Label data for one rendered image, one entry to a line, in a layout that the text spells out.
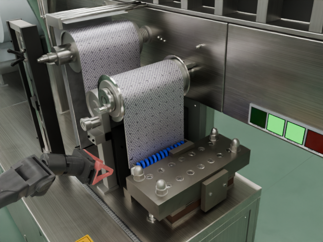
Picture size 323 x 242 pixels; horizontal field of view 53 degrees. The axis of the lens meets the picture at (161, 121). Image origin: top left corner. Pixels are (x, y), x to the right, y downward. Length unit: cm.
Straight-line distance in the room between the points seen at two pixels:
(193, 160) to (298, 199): 160
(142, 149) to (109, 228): 26
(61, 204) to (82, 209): 8
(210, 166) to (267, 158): 190
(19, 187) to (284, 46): 73
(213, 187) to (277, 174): 177
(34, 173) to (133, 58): 59
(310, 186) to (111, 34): 201
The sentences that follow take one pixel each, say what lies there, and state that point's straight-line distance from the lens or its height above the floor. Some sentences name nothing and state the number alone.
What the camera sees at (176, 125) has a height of 110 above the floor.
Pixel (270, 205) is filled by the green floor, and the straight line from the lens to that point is 248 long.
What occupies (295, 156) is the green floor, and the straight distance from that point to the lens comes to 301.
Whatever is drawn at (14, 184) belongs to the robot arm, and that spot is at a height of 120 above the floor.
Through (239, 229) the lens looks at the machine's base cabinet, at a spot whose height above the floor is 77.
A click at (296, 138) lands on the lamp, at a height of 117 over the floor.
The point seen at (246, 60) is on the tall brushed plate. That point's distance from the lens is 99.
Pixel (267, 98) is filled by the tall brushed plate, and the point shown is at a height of 125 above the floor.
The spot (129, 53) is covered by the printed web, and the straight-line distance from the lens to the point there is 120.
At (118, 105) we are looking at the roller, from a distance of 94.
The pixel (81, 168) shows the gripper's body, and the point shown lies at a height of 112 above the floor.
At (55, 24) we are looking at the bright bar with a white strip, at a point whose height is 143.
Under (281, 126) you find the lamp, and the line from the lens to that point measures 97.
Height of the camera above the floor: 166
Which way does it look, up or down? 29 degrees down
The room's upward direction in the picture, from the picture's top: 3 degrees counter-clockwise
